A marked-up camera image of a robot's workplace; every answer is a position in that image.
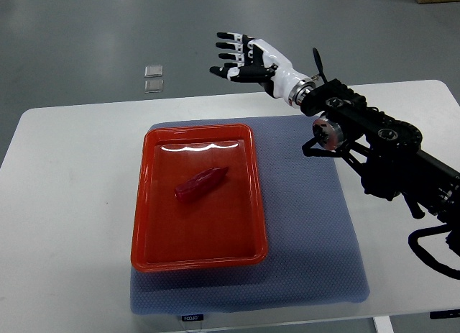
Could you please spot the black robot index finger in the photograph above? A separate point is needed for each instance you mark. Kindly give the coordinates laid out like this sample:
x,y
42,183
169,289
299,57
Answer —
x,y
241,64

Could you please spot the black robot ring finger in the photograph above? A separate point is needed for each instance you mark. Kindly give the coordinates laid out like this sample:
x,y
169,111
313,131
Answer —
x,y
240,47

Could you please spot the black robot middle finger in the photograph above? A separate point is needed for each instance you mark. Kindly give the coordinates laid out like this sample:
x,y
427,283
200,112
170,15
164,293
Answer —
x,y
240,57

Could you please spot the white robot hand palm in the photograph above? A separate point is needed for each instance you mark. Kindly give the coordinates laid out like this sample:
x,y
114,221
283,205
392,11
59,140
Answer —
x,y
287,82

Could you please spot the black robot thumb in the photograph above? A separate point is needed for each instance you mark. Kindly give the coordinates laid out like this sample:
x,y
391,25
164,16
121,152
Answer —
x,y
245,73

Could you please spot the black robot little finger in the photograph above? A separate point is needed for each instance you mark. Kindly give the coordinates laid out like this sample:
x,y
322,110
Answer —
x,y
234,37

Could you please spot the red pepper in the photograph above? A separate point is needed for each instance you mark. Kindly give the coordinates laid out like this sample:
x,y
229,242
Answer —
x,y
200,184

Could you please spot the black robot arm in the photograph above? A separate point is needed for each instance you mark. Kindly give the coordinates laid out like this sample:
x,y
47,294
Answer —
x,y
384,151

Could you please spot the red plastic tray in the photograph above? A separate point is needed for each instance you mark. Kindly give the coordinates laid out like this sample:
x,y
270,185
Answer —
x,y
199,202

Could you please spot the upper silver floor plate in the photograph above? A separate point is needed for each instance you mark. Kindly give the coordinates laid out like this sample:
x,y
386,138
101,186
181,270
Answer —
x,y
153,71

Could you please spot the silver floor plate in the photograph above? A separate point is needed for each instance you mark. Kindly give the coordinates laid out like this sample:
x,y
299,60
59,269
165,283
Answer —
x,y
153,71
154,85

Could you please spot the lower silver floor plate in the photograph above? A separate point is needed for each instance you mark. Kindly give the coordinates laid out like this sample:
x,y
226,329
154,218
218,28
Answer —
x,y
154,85

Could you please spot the blue-grey cushion mat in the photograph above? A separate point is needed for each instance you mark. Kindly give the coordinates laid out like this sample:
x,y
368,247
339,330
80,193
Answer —
x,y
313,255

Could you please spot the black mat label tag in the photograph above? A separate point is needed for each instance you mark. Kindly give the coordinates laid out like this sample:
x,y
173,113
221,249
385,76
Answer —
x,y
192,318

